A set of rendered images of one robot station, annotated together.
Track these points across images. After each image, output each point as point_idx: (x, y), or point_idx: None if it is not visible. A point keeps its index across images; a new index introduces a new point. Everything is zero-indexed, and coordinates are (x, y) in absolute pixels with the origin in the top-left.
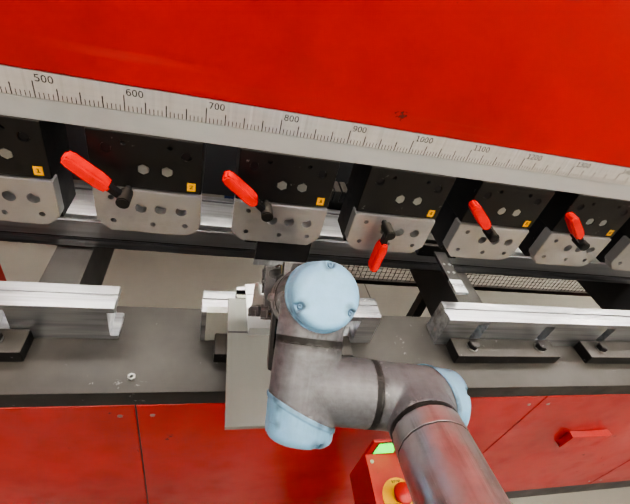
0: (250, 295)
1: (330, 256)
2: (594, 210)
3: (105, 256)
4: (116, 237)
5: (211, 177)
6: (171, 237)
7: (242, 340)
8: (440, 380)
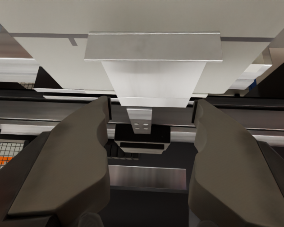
0: (181, 97)
1: (74, 100)
2: None
3: (281, 79)
4: None
5: (185, 142)
6: (239, 116)
7: (245, 15)
8: None
